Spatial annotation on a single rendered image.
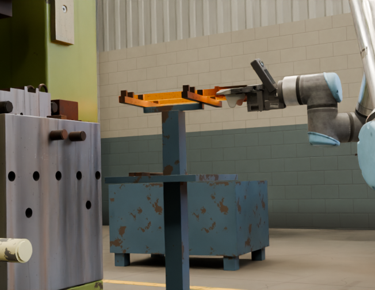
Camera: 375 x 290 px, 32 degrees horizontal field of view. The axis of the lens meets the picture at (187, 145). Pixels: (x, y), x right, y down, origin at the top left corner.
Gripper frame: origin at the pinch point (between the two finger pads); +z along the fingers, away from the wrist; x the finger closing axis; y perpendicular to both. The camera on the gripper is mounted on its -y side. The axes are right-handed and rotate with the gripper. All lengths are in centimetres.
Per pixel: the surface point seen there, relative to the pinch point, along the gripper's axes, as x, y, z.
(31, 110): -55, -2, 33
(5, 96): -64, -6, 34
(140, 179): -26.3, 23.0, 19.2
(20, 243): -100, 22, 6
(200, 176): -21.9, 23.8, 1.7
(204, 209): 292, 105, 136
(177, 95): -3.0, -0.1, 14.8
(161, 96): -3.3, -0.1, 20.4
